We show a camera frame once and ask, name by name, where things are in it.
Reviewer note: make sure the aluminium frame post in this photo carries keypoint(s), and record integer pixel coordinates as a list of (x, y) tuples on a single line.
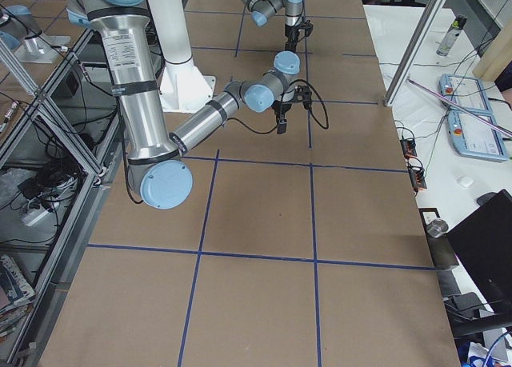
[(423, 27)]

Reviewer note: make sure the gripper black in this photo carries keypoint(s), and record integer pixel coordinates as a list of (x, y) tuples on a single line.
[(279, 109), (290, 33)]

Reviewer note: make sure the stack of cloth books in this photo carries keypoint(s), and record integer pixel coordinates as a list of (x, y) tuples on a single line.
[(17, 296)]

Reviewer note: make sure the upper teach pendant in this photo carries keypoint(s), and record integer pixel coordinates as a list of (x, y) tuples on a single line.
[(466, 91)]

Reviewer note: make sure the clear spray bottle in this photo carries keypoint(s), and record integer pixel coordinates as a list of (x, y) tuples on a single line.
[(451, 35)]

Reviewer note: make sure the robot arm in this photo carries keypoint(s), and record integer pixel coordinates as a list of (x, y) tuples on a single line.
[(263, 10), (159, 139)]

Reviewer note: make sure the brown paper table cover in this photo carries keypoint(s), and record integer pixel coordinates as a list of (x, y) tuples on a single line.
[(301, 249)]

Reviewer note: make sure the white camera mast pedestal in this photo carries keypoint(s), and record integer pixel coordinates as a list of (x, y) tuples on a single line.
[(183, 87)]

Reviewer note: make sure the lower teach pendant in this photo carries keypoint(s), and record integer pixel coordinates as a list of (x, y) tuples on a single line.
[(473, 139)]

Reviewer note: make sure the metal cup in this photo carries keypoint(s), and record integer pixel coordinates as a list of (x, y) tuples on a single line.
[(437, 228)]

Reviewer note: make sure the teach pendant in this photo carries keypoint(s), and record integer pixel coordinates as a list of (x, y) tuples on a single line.
[(473, 139), (466, 91)]

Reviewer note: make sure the black laptop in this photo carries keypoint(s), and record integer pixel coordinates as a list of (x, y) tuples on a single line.
[(482, 242)]

